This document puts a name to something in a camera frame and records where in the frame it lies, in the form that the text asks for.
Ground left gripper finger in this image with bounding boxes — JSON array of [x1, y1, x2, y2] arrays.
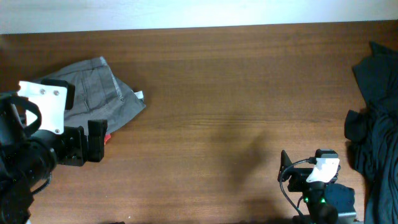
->
[[87, 119, 108, 162], [40, 79, 75, 110]]

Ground folded red garment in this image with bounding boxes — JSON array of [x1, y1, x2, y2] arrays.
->
[[104, 134, 111, 145]]

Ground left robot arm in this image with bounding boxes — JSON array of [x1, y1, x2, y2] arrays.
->
[[1, 79, 108, 223]]

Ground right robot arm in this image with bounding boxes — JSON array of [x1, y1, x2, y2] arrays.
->
[[277, 149, 360, 224]]

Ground grey shorts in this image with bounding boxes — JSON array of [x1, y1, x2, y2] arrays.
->
[[34, 57, 146, 134]]

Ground dark teal garment pile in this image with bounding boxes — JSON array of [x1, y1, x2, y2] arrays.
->
[[345, 42, 397, 224]]

